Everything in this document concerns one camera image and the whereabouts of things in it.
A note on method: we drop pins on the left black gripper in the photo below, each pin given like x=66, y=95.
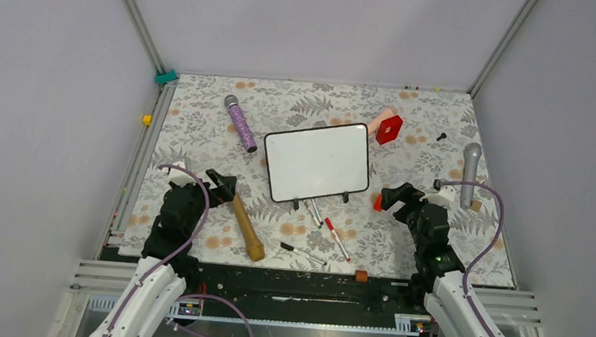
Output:
x=223, y=193

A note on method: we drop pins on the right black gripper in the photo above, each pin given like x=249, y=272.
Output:
x=405, y=193

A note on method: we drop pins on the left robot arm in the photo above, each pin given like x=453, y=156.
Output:
x=166, y=270

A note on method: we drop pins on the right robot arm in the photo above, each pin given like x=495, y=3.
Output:
x=440, y=285

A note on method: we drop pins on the red rectangular block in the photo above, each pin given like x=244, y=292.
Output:
x=377, y=206

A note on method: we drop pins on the red square block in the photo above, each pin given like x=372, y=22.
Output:
x=388, y=129

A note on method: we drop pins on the tan wooden cube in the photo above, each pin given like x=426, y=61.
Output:
x=476, y=206

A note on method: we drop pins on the silver grey microphone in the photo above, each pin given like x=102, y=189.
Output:
x=472, y=154

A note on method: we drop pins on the purple glitter microphone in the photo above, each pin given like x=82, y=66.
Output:
x=231, y=102

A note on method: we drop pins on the red capped marker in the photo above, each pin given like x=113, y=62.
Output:
x=338, y=239

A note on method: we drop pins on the blue capped marker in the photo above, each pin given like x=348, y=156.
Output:
x=314, y=216

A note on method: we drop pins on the black capped marker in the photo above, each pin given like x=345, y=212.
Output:
x=306, y=255

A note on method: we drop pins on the yellow small cube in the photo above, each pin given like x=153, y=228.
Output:
x=147, y=120

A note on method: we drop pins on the brown small block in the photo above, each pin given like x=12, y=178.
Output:
x=361, y=276

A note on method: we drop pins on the teal clamp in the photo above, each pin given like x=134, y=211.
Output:
x=165, y=78

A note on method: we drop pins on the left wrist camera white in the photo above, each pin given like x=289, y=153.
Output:
x=176, y=175

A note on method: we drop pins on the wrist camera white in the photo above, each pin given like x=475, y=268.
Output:
x=176, y=175
x=443, y=196

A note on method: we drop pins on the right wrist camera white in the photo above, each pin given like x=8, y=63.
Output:
x=443, y=196

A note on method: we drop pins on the white whiteboard black frame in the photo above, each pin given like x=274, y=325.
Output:
x=317, y=162

